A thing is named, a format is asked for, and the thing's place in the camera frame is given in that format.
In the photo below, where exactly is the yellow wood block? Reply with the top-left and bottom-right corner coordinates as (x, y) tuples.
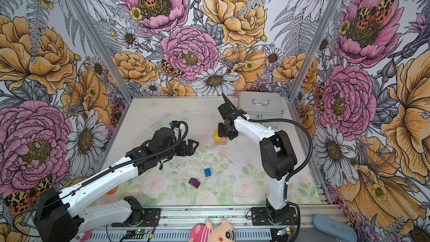
(215, 130), (221, 142)

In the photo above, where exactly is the natural wood block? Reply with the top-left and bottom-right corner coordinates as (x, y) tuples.
(215, 140), (227, 146)

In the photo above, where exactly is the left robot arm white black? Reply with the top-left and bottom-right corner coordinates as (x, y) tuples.
(34, 121), (199, 242)

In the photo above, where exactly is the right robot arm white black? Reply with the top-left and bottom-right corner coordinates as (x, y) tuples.
(218, 94), (297, 224)

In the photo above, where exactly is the blue wood block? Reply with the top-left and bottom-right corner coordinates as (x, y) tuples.
(204, 168), (212, 177)

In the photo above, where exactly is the purple wood block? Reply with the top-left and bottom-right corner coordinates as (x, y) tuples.
(188, 178), (200, 189)

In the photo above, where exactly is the silver aluminium case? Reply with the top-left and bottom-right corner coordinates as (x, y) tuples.
(239, 91), (284, 119)

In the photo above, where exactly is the pink plush pig toy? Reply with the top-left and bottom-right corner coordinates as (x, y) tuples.
(188, 219), (237, 242)

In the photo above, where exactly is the small pink toy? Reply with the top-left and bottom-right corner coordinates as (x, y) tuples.
(75, 230), (92, 242)

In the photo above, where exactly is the blue grey cushion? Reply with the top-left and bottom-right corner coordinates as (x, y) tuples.
(313, 214), (358, 242)

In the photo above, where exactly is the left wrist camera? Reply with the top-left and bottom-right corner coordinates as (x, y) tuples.
(170, 121), (181, 130)

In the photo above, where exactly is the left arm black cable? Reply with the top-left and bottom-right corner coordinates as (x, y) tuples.
(19, 120), (189, 216)

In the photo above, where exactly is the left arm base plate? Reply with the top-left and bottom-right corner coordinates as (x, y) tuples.
(111, 208), (161, 227)

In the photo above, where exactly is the aluminium front rail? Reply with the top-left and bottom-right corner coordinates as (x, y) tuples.
(87, 204), (347, 242)

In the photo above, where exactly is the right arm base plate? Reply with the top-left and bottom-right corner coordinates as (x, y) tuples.
(251, 205), (299, 226)

